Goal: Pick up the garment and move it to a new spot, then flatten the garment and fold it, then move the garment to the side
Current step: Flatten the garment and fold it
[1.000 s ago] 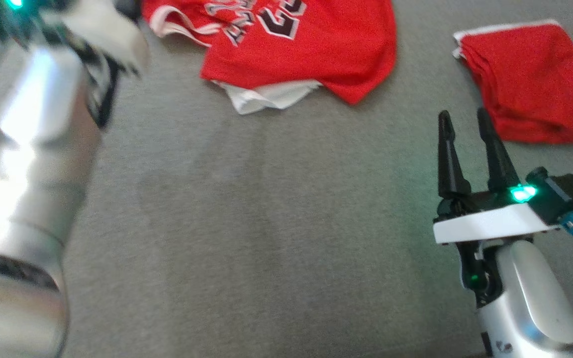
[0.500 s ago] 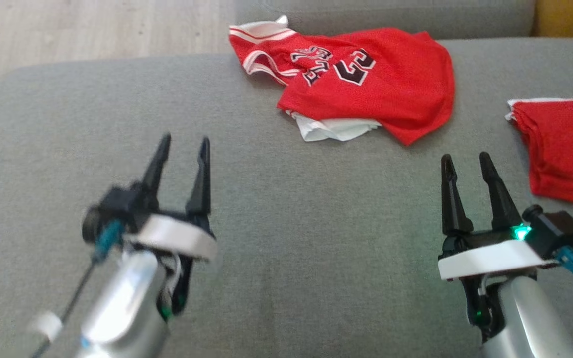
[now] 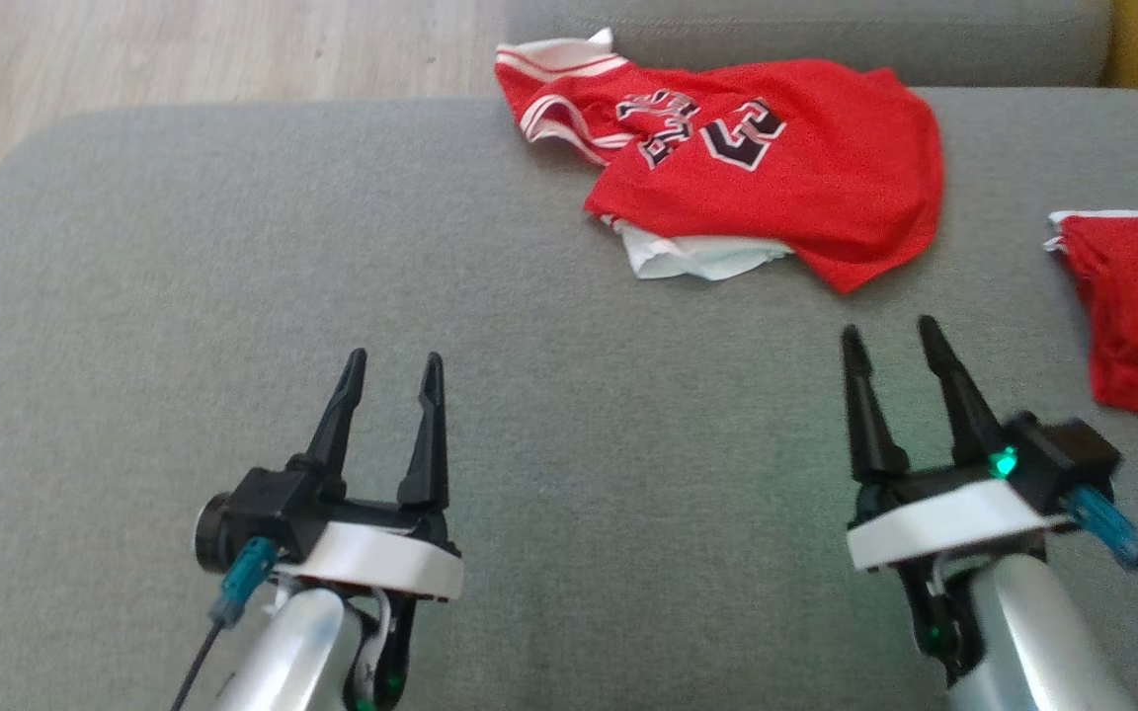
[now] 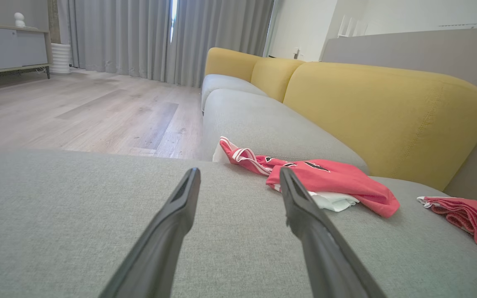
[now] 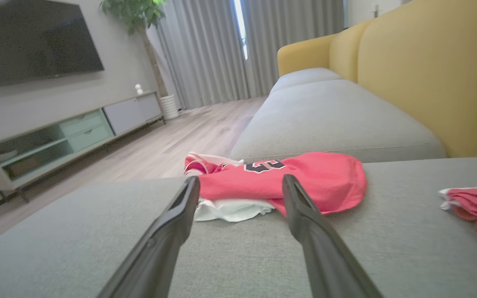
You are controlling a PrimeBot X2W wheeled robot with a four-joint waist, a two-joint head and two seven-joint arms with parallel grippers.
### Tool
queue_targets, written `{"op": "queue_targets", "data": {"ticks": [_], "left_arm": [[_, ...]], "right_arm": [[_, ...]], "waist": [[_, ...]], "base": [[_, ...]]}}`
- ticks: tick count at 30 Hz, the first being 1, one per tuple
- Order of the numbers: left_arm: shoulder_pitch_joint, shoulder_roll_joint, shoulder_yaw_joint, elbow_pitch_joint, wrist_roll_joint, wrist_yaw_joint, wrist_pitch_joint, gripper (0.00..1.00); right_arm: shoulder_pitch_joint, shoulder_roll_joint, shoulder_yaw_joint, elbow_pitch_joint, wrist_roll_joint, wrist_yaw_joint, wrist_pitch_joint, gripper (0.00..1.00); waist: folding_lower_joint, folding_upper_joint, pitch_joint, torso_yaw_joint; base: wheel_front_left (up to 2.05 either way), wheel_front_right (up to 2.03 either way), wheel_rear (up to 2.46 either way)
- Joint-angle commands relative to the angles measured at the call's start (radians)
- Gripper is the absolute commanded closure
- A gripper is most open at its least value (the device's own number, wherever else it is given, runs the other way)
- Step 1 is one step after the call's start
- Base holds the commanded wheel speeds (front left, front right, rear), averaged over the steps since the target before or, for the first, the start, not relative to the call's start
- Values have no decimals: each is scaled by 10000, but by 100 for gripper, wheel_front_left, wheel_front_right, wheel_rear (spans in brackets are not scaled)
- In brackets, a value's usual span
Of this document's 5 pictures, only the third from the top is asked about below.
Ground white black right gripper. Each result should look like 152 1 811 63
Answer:
841 314 1072 687

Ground grey sofa seat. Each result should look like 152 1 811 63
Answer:
505 0 1113 90

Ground black left cable teal plug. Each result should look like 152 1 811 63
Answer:
169 538 279 711

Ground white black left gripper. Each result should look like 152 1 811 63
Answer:
273 348 464 711

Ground grey fabric sofa ottoman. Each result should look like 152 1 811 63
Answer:
0 87 1138 711

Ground red white basketball jersey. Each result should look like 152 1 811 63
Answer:
495 28 945 295

